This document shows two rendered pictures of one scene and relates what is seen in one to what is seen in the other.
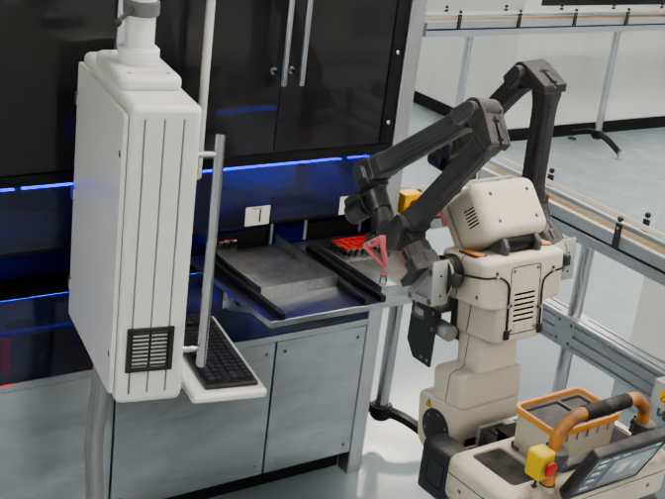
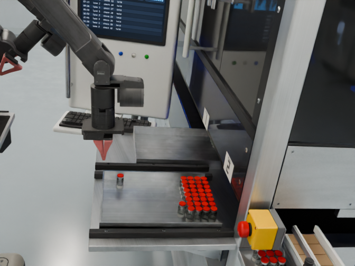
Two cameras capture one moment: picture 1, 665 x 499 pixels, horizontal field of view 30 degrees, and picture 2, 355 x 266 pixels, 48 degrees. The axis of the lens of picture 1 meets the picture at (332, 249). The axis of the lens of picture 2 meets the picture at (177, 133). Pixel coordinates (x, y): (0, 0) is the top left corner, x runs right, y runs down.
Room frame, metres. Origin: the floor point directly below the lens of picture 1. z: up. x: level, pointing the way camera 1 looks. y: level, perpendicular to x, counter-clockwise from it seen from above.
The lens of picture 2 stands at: (3.96, -1.04, 1.62)
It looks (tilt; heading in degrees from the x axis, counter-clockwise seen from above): 26 degrees down; 116
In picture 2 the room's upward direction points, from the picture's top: 7 degrees clockwise
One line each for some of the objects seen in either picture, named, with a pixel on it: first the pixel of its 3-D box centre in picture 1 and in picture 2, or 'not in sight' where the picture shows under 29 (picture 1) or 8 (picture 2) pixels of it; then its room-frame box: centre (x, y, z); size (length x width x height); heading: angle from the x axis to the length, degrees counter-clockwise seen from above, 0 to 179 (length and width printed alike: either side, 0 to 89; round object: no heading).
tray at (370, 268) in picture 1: (383, 264); (157, 199); (3.50, -0.16, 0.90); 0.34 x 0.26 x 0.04; 36
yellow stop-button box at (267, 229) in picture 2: (407, 201); (262, 229); (3.84, -0.22, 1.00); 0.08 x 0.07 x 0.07; 37
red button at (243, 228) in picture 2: not in sight; (245, 229); (3.80, -0.25, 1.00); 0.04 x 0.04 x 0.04; 37
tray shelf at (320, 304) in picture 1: (328, 274); (165, 176); (3.44, 0.00, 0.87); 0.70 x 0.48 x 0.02; 127
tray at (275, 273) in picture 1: (268, 264); (178, 146); (3.39, 0.18, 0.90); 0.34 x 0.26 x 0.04; 37
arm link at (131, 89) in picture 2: (446, 152); (119, 82); (3.44, -0.29, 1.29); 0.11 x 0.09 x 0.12; 36
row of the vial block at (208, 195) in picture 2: (355, 244); (207, 198); (3.63, -0.07, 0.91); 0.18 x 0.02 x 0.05; 126
